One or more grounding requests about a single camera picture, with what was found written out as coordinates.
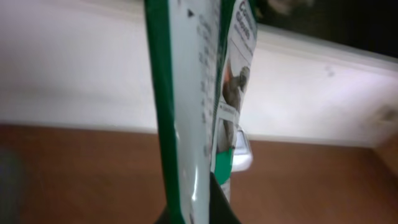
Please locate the green 3M gloves package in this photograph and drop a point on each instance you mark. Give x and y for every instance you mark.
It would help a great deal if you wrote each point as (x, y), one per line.
(200, 57)

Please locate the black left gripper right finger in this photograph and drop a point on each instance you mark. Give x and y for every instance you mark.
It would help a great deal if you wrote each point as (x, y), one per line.
(220, 209)

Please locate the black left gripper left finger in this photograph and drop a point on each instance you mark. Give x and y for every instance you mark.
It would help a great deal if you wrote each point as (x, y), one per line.
(164, 217)

